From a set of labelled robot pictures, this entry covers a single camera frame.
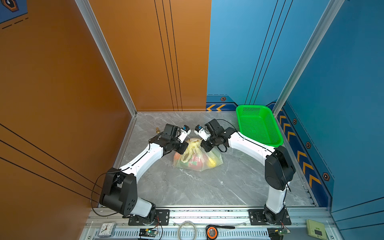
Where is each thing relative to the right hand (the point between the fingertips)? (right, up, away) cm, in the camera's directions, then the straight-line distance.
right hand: (201, 144), depth 88 cm
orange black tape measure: (+4, -37, -21) cm, 43 cm away
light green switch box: (+53, -37, -20) cm, 67 cm away
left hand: (-9, +1, -1) cm, 9 cm away
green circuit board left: (-26, -40, -18) cm, 51 cm away
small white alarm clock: (-44, -37, -20) cm, 61 cm away
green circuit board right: (+35, -40, -19) cm, 56 cm away
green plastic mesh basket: (+44, +13, +24) cm, 52 cm away
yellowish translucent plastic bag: (-3, -7, -5) cm, 9 cm away
